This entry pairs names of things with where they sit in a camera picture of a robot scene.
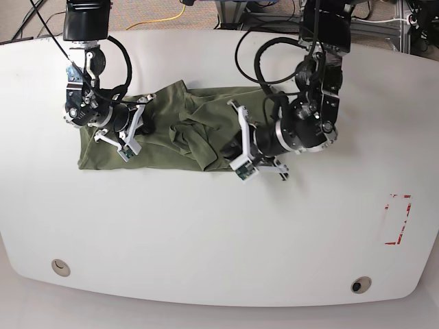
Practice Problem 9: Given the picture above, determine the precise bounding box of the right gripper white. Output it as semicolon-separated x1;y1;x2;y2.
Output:
93;93;156;149

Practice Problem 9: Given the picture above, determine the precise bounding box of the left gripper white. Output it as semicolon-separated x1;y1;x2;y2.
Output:
221;99;289;180

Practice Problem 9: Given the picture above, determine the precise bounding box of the olive green t-shirt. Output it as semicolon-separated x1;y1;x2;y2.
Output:
78;80;265;172

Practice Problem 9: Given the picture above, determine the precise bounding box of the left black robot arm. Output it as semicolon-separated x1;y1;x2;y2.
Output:
221;1;355;182

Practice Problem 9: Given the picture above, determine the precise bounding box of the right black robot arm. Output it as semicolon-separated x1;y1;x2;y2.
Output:
62;1;156;161

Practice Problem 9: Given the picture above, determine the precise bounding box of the red tape rectangle marking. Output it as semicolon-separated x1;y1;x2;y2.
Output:
379;194;412;245

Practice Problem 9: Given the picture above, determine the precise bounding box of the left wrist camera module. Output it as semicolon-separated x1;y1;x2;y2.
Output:
230;159;259;183

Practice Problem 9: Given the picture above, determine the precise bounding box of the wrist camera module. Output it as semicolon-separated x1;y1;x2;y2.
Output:
117;144;141;162
230;159;259;183

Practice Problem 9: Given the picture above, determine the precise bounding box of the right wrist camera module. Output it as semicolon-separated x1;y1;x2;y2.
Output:
117;144;141;162

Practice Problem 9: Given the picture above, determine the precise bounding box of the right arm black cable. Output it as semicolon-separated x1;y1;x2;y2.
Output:
97;34;134;100

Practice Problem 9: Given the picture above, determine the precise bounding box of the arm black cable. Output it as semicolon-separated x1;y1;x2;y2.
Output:
97;34;134;100
235;0;323;114

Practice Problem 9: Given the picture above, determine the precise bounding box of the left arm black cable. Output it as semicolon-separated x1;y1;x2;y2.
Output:
235;0;323;114

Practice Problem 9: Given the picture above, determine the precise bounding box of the yellow cable on floor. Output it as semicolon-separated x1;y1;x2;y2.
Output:
126;4;188;31

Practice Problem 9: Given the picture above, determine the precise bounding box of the left table cable grommet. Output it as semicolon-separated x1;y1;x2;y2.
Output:
51;259;71;278

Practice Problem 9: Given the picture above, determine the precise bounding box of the table cable grommet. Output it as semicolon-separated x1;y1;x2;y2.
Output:
351;276;372;294
51;259;71;278

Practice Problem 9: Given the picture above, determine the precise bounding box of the right table cable grommet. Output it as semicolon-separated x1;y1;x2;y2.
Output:
351;276;372;294

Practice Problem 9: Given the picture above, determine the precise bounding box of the metal frame rack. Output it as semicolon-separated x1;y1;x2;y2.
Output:
215;1;412;54

